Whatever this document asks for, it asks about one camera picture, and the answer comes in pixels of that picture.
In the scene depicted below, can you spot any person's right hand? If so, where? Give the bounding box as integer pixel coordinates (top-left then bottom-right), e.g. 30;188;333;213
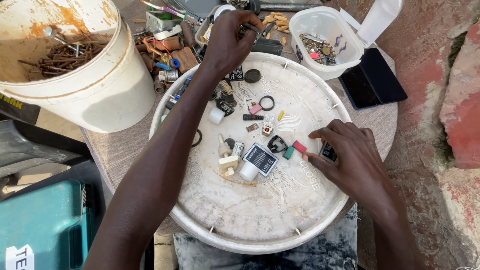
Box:
302;119;391;211

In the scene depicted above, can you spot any person's left hand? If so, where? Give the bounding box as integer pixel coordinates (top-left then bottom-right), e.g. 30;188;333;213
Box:
201;9;265;78

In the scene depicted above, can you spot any dark metal tool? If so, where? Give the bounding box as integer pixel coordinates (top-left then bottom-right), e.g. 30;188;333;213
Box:
242;22;277;38

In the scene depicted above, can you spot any small black phone battery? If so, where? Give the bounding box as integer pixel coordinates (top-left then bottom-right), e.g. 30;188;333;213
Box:
319;141;337;163

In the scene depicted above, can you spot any black rectangular case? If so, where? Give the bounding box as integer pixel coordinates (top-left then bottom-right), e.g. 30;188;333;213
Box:
252;37;284;57

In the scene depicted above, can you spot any black labelled adapter block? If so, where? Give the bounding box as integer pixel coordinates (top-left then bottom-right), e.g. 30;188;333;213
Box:
229;64;244;82

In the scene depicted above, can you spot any round black cap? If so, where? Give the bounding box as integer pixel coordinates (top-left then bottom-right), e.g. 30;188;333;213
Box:
244;69;262;84

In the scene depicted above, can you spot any white plastic food container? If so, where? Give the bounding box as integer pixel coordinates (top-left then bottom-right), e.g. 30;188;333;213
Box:
289;7;365;81

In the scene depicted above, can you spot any heap of keys and parts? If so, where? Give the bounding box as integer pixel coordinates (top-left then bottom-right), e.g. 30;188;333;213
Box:
299;33;348;67

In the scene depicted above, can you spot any heap of copper fittings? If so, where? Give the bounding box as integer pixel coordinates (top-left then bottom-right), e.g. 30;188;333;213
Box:
133;20;201;94

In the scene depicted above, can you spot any grey metal junction box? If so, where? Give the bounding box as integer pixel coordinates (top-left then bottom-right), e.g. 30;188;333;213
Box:
145;11;181;35

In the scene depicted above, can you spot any black electronic component cluster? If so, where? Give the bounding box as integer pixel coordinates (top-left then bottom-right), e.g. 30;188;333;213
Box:
210;90;238;117

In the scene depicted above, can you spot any small white tape roll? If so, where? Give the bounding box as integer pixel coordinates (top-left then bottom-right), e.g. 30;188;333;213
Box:
208;107;226;125

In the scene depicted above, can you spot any black plastic clip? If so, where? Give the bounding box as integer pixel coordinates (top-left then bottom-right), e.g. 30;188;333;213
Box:
267;135;289;154

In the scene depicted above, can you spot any blue-edged smartphone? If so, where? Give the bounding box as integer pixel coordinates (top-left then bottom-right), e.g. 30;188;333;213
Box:
338;64;380;110

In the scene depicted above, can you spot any white container lid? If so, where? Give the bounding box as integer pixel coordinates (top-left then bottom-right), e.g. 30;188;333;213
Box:
339;0;404;49

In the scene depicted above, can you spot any large white-labelled phone battery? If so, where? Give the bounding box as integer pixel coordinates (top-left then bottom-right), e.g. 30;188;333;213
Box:
242;143;279;177

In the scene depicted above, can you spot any cream plastic plug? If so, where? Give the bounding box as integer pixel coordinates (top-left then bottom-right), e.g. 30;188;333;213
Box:
218;134;239;177

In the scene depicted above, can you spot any black smartphone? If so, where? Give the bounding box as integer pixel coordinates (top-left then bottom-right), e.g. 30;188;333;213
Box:
359;48;408;104

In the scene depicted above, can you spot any white plastic cylinder cap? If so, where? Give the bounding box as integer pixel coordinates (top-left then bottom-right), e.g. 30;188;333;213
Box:
239;161;260;182

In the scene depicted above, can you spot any large white plastic bucket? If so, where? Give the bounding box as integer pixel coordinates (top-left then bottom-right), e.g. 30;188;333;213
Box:
0;0;157;134

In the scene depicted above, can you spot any pile of rusty nails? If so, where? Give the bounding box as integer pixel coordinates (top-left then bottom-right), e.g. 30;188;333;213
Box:
17;26;110;81

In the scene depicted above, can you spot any round white bucket lid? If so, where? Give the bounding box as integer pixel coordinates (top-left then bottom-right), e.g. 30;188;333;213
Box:
149;52;353;255

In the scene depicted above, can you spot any black and yellow box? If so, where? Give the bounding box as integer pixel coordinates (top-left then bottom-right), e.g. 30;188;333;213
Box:
0;94;41;125

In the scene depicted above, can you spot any teal plastic tool case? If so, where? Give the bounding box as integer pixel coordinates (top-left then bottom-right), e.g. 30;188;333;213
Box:
0;180;97;270

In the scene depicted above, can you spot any pile of beige wall plugs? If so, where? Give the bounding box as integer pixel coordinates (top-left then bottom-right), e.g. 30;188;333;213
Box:
261;12;291;46

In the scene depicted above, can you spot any black plastic ring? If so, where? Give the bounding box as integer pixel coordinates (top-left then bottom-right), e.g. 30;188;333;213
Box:
259;95;275;112

